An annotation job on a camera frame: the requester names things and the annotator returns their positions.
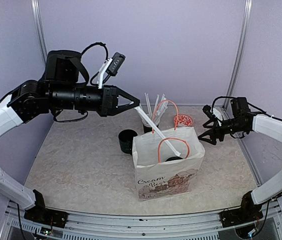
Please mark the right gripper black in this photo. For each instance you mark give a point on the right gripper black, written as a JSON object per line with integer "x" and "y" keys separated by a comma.
{"x": 212, "y": 132}

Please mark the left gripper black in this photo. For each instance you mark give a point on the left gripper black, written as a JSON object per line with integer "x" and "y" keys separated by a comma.
{"x": 109, "y": 97}

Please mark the black coffee lid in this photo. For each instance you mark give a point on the black coffee lid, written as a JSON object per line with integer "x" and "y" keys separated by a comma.
{"x": 174, "y": 158}

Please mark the white paper takeout bag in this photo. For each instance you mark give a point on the white paper takeout bag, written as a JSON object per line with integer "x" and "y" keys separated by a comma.
{"x": 157, "y": 179}

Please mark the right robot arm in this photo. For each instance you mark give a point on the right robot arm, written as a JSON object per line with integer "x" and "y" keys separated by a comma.
{"x": 246, "y": 118}

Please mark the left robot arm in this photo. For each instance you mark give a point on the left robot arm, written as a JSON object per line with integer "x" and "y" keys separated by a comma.
{"x": 64, "y": 85}

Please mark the white wrapped straws bundle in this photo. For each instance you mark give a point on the white wrapped straws bundle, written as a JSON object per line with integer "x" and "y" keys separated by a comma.
{"x": 158, "y": 109}

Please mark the red patterned white bowl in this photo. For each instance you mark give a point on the red patterned white bowl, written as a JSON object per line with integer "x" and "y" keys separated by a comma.
{"x": 183, "y": 120}

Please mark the black cup with straws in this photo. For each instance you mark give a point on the black cup with straws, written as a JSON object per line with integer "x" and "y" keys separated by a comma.
{"x": 147, "y": 127}

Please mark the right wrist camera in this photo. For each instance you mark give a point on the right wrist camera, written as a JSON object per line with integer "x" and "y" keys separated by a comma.
{"x": 213, "y": 114}

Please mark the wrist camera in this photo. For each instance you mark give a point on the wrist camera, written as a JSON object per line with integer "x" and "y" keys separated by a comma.
{"x": 109, "y": 69}
{"x": 213, "y": 114}

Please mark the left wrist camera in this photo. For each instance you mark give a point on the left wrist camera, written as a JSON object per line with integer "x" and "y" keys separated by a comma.
{"x": 109, "y": 69}

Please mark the right aluminium frame post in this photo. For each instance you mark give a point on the right aluminium frame post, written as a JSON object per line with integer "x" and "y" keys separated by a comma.
{"x": 241, "y": 46}

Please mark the aluminium frame post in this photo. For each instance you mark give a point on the aluminium frame post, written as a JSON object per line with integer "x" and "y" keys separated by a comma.
{"x": 39, "y": 28}
{"x": 241, "y": 46}

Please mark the left aluminium frame post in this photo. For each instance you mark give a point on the left aluminium frame post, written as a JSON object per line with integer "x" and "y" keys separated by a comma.
{"x": 39, "y": 28}

